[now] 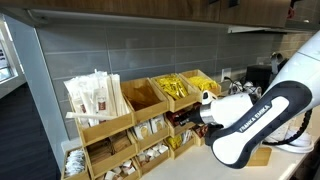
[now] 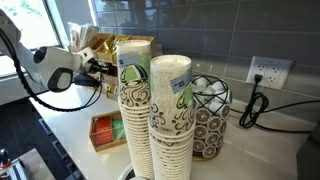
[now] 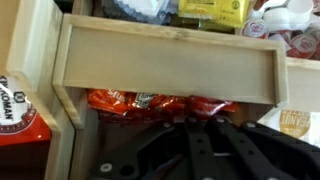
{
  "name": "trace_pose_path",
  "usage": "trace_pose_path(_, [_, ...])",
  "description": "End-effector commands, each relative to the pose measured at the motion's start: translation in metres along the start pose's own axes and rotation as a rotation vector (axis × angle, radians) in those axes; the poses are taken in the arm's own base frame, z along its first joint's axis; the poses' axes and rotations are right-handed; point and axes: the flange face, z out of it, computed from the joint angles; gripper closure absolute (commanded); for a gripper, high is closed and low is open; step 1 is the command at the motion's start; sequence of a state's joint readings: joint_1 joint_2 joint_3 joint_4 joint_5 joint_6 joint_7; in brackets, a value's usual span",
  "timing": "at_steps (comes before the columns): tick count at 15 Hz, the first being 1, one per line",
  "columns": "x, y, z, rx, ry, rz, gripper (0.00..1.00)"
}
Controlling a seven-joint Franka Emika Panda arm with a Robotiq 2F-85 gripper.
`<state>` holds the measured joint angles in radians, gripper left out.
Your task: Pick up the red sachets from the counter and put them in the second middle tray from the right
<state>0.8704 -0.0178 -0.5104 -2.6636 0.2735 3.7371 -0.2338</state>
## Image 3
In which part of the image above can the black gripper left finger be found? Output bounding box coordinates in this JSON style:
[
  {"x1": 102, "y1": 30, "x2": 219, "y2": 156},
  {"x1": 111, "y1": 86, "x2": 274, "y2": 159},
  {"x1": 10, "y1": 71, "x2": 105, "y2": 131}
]
[{"x1": 89, "y1": 115, "x2": 218, "y2": 180}]

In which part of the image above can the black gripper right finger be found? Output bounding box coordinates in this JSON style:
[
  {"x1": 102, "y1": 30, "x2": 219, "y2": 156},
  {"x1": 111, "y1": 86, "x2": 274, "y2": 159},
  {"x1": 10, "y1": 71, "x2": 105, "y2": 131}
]
[{"x1": 203, "y1": 115, "x2": 320, "y2": 180}]

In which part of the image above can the white paper bag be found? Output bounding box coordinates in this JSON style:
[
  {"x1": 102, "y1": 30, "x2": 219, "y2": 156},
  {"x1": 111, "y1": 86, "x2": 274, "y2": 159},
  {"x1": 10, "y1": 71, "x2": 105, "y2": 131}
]
[{"x1": 259, "y1": 109, "x2": 320, "y2": 145}]

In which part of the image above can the wooden condiment organizer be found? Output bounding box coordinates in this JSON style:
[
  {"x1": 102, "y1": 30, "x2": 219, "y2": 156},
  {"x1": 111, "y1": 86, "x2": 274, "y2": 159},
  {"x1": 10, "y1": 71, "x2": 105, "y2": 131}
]
[{"x1": 0, "y1": 0, "x2": 320, "y2": 180}]

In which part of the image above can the small creamer cup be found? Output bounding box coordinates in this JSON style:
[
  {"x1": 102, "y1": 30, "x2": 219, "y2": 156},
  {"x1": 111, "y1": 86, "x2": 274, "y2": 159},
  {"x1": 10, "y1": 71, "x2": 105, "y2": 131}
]
[
  {"x1": 241, "y1": 18, "x2": 270, "y2": 40},
  {"x1": 287, "y1": 33, "x2": 318, "y2": 60}
]

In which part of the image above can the red soy sauce packet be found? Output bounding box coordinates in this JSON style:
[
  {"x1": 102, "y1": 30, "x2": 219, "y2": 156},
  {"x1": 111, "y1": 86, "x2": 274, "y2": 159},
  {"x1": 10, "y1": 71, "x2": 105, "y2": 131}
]
[{"x1": 0, "y1": 74, "x2": 52, "y2": 148}]

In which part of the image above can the yellow mustard packet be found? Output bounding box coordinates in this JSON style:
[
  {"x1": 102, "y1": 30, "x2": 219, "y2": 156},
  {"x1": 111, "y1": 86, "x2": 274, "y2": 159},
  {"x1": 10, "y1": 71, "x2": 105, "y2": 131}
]
[{"x1": 178, "y1": 0, "x2": 251, "y2": 29}]

